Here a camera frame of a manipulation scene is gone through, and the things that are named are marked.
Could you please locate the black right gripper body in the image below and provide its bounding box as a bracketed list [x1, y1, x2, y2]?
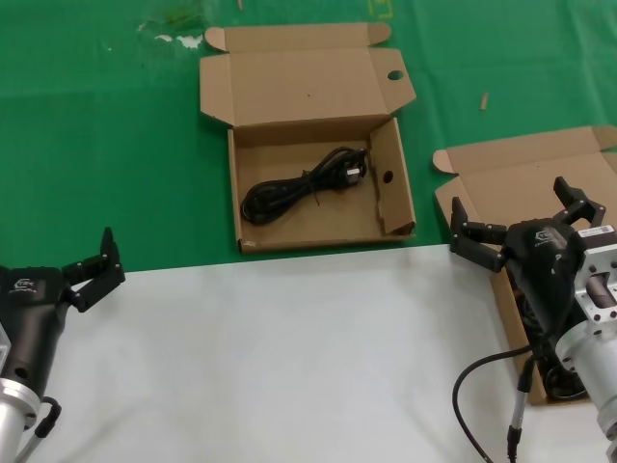
[501, 218, 588, 339]

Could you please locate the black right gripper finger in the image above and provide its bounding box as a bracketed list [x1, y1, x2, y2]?
[552, 176, 608, 228]
[449, 196, 510, 276]

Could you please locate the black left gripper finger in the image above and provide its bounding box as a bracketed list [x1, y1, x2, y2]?
[61, 226, 127, 314]

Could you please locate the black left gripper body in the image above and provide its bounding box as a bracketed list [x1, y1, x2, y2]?
[0, 264, 73, 388]

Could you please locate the black power cord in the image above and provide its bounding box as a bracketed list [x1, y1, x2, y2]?
[240, 145, 371, 226]

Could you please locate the open cardboard box with hole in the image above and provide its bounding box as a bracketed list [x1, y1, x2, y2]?
[199, 21, 418, 255]

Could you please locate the green table cloth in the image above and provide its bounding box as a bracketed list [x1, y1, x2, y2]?
[0, 0, 617, 274]

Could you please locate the open cardboard box holding cords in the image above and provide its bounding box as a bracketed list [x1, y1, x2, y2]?
[432, 124, 617, 407]

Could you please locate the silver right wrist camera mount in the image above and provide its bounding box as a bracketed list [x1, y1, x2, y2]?
[570, 224, 617, 334]

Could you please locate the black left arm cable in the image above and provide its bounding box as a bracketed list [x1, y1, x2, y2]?
[13, 395, 63, 463]

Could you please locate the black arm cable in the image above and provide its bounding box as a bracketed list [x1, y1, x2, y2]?
[452, 332, 561, 463]
[13, 395, 63, 463]

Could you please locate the pile of black power cords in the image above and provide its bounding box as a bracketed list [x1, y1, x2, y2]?
[515, 283, 593, 401]

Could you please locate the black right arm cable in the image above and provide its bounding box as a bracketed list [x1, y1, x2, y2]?
[452, 332, 561, 463]

